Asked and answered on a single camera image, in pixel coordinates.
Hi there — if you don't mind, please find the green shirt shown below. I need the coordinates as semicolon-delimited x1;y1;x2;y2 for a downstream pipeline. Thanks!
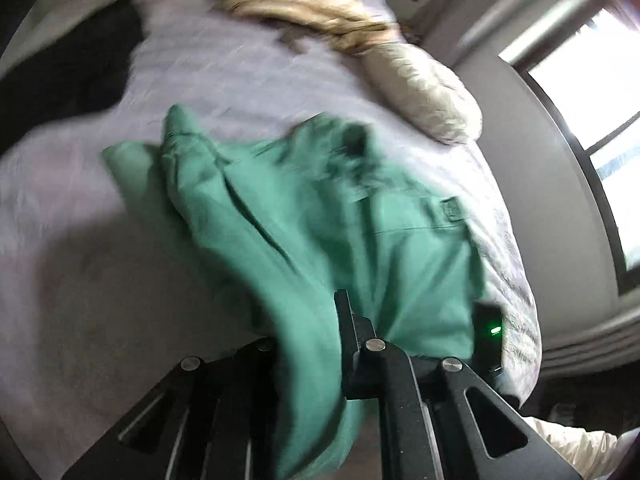
103;106;485;479

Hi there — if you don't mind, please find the lavender quilted bedspread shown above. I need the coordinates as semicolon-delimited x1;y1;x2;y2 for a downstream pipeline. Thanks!
1;0;541;479

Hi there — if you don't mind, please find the cream pillow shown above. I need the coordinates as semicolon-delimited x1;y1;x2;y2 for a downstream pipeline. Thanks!
362;42;483;145

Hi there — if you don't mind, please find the window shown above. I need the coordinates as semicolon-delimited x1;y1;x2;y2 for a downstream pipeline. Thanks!
500;3;639;294

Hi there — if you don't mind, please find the beige knitted blanket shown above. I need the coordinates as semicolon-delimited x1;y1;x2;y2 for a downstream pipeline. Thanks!
222;0;402;54

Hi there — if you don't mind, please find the black garment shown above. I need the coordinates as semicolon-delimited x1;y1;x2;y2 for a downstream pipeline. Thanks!
1;0;143;152

